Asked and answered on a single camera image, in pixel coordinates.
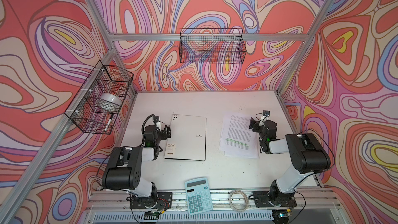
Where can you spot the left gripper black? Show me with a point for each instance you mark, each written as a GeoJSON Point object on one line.
{"type": "Point", "coordinates": [164, 136]}

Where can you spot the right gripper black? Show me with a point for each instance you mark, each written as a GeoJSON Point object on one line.
{"type": "Point", "coordinates": [256, 125]}

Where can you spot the printed paper sheet green highlight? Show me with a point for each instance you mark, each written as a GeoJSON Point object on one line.
{"type": "Point", "coordinates": [237, 140]}

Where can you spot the white folder black inside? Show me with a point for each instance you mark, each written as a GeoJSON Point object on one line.
{"type": "Point", "coordinates": [188, 138]}

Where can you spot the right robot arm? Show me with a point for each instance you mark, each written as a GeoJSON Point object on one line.
{"type": "Point", "coordinates": [307, 157]}

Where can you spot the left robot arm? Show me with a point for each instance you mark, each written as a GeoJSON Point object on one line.
{"type": "Point", "coordinates": [123, 171]}

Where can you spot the black marker pen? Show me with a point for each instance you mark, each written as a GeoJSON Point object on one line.
{"type": "Point", "coordinates": [108, 123]}

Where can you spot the white tape roll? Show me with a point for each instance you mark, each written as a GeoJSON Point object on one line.
{"type": "Point", "coordinates": [111, 98]}

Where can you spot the teal calculator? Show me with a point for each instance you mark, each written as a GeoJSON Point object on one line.
{"type": "Point", "coordinates": [198, 195]}

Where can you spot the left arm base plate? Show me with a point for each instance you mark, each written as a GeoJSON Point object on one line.
{"type": "Point", "coordinates": [159, 201]}

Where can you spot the black wire basket left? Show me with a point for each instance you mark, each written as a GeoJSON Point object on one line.
{"type": "Point", "coordinates": [87, 111]}

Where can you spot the black wire basket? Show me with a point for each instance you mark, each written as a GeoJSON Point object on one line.
{"type": "Point", "coordinates": [224, 50]}
{"type": "Point", "coordinates": [87, 111]}

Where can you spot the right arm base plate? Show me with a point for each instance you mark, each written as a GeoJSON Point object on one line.
{"type": "Point", "coordinates": [269, 199]}

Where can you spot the black wire basket back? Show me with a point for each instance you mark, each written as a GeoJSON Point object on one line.
{"type": "Point", "coordinates": [224, 50]}

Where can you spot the aluminium frame rail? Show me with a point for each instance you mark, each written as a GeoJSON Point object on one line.
{"type": "Point", "coordinates": [175, 37]}

